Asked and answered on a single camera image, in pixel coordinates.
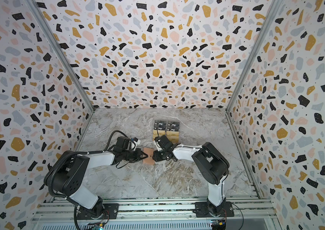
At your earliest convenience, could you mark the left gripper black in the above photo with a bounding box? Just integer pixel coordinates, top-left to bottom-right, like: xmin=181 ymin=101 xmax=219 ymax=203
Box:
xmin=124 ymin=148 xmax=151 ymax=163

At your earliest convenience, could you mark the pink leather card holder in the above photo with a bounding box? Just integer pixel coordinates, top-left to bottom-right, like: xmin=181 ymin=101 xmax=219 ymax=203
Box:
xmin=143 ymin=148 xmax=155 ymax=165

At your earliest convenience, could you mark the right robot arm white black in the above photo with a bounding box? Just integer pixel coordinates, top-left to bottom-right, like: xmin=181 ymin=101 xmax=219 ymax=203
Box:
xmin=152 ymin=135 xmax=229 ymax=216

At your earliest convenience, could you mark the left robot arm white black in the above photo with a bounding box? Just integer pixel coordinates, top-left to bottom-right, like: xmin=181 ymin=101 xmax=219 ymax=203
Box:
xmin=44 ymin=137 xmax=149 ymax=218

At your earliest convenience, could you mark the black card top left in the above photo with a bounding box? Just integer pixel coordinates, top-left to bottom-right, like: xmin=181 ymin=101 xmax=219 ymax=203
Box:
xmin=153 ymin=120 xmax=167 ymax=130

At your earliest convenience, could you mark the black card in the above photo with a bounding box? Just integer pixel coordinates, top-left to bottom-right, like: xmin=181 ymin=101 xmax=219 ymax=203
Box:
xmin=167 ymin=121 xmax=180 ymax=132
xmin=153 ymin=120 xmax=167 ymax=130

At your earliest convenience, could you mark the clear acrylic card tray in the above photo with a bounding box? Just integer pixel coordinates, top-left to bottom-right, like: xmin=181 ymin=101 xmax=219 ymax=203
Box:
xmin=152 ymin=120 xmax=180 ymax=143

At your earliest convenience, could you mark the black card top right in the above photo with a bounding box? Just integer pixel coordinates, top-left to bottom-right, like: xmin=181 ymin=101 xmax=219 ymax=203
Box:
xmin=167 ymin=121 xmax=180 ymax=132

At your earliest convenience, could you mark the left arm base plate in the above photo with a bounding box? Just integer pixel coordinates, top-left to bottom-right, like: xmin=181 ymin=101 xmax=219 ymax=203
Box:
xmin=74 ymin=203 xmax=119 ymax=221

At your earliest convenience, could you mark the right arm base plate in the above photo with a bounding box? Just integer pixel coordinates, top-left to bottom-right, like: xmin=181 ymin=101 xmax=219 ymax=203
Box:
xmin=193 ymin=201 xmax=234 ymax=218

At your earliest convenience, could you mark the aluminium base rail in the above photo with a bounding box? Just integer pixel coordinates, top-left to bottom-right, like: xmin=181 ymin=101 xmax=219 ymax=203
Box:
xmin=30 ymin=196 xmax=281 ymax=230

